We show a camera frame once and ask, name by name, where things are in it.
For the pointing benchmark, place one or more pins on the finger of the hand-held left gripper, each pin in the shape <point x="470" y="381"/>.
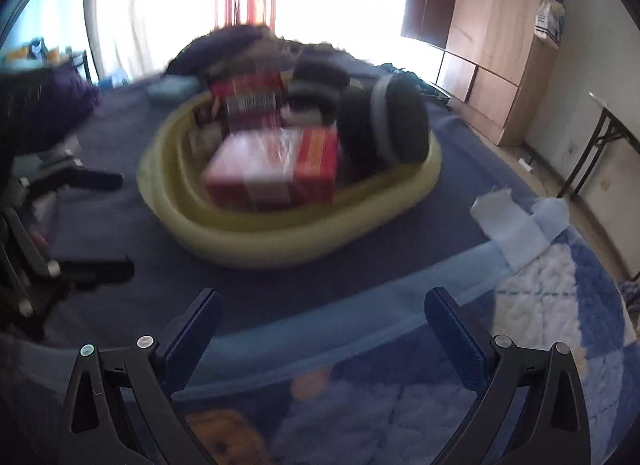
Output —
<point x="95" y="180"/>
<point x="100" y="270"/>

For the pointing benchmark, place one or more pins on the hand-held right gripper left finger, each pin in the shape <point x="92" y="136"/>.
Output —
<point x="192" y="340"/>

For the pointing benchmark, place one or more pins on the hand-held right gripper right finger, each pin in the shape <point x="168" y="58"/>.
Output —
<point x="455" y="345"/>

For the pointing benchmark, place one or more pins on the yellow plastic basin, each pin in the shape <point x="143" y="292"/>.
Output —
<point x="280" y="240"/>

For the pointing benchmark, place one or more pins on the red box with white pattern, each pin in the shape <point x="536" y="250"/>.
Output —
<point x="265" y="170"/>

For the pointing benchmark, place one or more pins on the red box with silver end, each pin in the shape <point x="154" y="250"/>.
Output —
<point x="245" y="90"/>

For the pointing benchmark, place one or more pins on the dark grey round sponge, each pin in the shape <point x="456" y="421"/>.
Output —
<point x="317" y="85"/>
<point x="385" y="120"/>

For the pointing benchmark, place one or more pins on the purple cloth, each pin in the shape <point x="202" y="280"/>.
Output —
<point x="55" y="100"/>

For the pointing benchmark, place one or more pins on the blue white checked blanket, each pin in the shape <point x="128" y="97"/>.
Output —
<point x="550" y="295"/>

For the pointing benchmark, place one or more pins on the light blue case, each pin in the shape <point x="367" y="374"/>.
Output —
<point x="172" y="87"/>

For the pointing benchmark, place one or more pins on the white cloth patch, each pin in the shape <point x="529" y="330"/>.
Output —
<point x="505" y="230"/>

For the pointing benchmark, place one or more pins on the black metal rack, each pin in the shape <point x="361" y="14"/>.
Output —
<point x="35" y="50"/>

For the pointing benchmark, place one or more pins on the pale blue cloth patch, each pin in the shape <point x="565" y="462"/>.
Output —
<point x="552" y="217"/>

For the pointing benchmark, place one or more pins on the blue checked cloth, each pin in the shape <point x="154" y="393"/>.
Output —
<point x="631" y="295"/>

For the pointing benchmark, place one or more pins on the pile of clothes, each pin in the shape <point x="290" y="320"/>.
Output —
<point x="225" y="42"/>

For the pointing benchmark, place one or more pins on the white power strip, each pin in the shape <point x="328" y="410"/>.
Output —
<point x="525" y="163"/>

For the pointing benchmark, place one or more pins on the folding table with black legs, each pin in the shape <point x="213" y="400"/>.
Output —
<point x="610" y="115"/>

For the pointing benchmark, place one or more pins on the wooden wardrobe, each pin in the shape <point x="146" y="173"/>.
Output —
<point x="500" y="45"/>

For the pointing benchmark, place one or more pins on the white plastic bag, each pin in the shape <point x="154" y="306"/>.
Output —
<point x="550" y="20"/>

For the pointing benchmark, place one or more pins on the orange wall socket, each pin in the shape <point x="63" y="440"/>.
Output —
<point x="605" y="185"/>

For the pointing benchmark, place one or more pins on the white wall socket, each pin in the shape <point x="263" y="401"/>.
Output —
<point x="571" y="147"/>

